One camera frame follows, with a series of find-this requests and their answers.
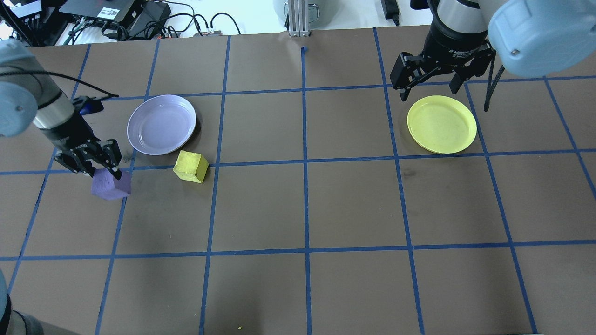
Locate tangled black table cables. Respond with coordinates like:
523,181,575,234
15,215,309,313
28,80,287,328
140,0,244,39

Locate black electronics box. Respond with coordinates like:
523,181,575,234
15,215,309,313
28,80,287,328
128,1,172,39

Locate steel cooking pot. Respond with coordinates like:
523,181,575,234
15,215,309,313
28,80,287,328
274,0,325,28

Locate yellow foam block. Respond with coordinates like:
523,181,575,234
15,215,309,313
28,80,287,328
172,150,210,184

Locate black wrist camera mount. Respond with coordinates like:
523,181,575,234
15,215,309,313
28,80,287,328
70,95,106,117

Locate black device white sticker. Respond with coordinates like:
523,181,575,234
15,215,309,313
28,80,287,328
0,0,57,46

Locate purple foam block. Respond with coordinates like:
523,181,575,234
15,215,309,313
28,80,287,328
91,167,132,201

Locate yellow plastic plate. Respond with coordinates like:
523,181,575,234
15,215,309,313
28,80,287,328
407,95,478,154

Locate purple plastic plate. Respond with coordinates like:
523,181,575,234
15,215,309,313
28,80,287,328
127,94,197,156

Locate black power adapter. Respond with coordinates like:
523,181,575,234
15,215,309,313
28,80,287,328
380,0,400,21

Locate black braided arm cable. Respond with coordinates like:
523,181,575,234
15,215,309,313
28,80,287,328
483,44,506,113

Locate aluminium profile post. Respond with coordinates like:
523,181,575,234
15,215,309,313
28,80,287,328
288,0,312,38

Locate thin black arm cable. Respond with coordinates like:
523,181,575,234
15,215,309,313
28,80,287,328
0,69,120,101

